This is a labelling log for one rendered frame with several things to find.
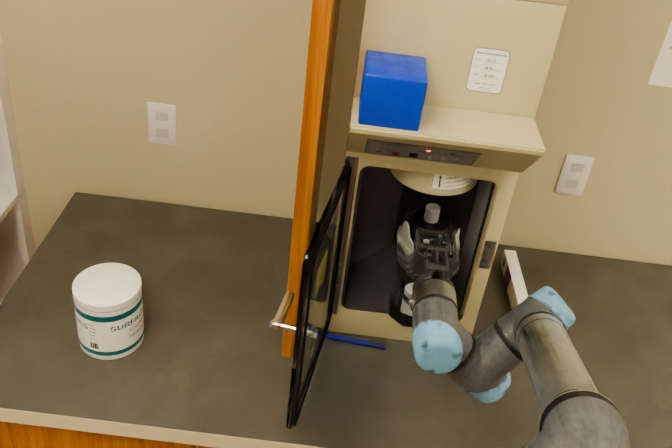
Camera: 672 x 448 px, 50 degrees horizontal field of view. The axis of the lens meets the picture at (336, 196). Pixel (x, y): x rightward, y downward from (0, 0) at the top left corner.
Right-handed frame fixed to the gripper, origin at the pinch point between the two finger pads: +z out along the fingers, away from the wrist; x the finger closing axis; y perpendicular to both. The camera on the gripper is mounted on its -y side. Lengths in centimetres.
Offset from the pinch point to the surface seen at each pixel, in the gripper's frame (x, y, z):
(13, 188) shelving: 103, -28, 38
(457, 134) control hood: 0.1, 27.9, -10.2
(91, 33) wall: 80, 16, 42
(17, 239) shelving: 107, -48, 42
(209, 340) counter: 41, -29, -7
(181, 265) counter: 53, -28, 16
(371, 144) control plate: 13.7, 22.8, -7.8
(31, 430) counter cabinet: 72, -39, -27
